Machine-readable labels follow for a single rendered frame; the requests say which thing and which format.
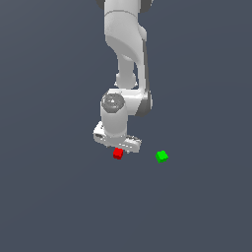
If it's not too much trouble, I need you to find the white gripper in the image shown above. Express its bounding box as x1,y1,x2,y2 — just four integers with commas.
93,120,143,155

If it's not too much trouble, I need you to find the green cube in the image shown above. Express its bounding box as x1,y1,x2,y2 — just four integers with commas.
155,150,169,164

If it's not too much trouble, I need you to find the red cube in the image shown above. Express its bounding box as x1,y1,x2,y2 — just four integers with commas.
112,147,125,160

